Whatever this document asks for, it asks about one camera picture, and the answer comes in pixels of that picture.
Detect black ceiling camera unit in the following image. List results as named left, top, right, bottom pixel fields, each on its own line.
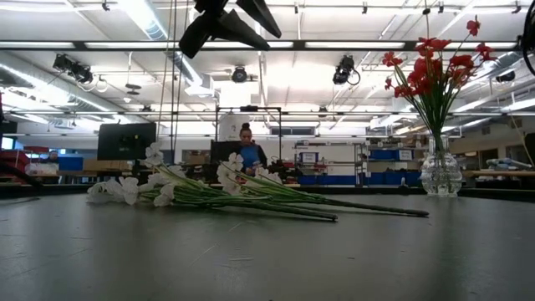
left=52, top=53, right=94, bottom=84
left=231, top=65, right=248, bottom=84
left=332, top=54, right=361, bottom=87

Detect hanging black cables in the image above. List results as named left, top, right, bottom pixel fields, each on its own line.
left=158, top=0, right=185, bottom=151

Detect small black background robot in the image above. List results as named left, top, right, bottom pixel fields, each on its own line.
left=267, top=157, right=304, bottom=183

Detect black overhead frame bar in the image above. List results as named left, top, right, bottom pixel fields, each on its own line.
left=0, top=39, right=535, bottom=52

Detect black metal stand frame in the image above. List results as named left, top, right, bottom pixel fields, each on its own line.
left=215, top=105, right=283, bottom=168

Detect white cylinder tank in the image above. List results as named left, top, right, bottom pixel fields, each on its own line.
left=218, top=114, right=251, bottom=142

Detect black monitor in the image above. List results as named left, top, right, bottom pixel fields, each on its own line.
left=97, top=121, right=157, bottom=162

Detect red flower thick green stem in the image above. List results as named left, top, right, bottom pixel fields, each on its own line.
left=407, top=56, right=445, bottom=168

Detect clear glass vase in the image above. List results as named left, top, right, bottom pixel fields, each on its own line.
left=420, top=134, right=464, bottom=198

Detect blue storage bin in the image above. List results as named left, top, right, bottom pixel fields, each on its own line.
left=58, top=156, right=84, bottom=171

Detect blue shelf bins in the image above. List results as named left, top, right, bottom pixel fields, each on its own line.
left=369, top=149, right=415, bottom=162

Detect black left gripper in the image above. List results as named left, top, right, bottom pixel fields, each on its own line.
left=178, top=0, right=283, bottom=60

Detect wooden side table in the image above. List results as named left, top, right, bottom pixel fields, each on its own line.
left=461, top=169, right=535, bottom=179

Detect black horizontal ceiling rail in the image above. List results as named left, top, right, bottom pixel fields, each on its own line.
left=8, top=110, right=535, bottom=118

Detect pale bundle on side table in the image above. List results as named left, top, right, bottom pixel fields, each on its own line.
left=486, top=157, right=534, bottom=170

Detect row of blue crates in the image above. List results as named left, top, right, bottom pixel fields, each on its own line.
left=297, top=174, right=422, bottom=186

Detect brown cardboard box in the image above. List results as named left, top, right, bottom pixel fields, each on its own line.
left=82, top=159, right=128, bottom=172

